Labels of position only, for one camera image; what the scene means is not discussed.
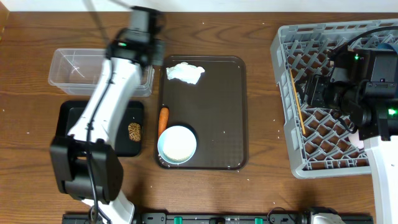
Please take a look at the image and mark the wooden chopstick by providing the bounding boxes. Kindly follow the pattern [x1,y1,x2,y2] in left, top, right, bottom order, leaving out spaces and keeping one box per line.
[289,68,306,135]

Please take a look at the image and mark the pink small cup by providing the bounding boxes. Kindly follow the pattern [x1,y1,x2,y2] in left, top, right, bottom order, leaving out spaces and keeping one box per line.
[348,131,364,149]

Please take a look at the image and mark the dark blue plate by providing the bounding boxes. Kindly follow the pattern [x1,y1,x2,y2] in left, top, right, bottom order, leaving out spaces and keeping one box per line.
[377,43,398,54]

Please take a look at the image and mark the brown food scrap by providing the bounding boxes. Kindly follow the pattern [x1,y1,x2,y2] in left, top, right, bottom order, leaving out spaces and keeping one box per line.
[128,123,142,142]

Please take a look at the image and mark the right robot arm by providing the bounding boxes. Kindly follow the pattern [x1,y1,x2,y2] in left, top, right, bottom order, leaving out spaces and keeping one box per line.
[302,44,397,223]

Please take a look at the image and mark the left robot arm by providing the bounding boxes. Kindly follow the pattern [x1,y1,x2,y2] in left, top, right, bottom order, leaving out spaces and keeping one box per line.
[50,6,165,223]

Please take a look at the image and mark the grey dishwasher rack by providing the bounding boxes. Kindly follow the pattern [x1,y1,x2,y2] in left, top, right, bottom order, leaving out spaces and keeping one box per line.
[271,19,397,179]

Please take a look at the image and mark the black waste tray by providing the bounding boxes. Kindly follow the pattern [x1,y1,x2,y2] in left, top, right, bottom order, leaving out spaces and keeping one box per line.
[55,100,144,157]

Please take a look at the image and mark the brown serving tray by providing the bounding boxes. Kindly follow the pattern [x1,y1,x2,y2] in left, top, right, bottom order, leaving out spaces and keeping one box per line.
[155,55,248,170]

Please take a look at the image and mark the crumpled white napkin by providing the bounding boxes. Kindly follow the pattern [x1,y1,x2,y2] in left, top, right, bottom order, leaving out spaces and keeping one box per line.
[166,62,205,85]

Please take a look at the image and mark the light blue rice bowl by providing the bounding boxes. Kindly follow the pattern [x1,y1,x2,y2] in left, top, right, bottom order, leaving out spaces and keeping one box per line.
[157,126,197,165]

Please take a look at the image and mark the orange carrot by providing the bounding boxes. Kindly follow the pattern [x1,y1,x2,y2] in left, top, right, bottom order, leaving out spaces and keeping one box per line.
[158,107,169,137]

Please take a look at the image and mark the clear plastic bin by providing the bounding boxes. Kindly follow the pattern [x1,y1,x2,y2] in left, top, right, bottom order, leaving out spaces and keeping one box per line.
[48,49,154,97]

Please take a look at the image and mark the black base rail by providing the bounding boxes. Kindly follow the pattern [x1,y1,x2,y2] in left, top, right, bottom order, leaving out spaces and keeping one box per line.
[61,213,374,224]

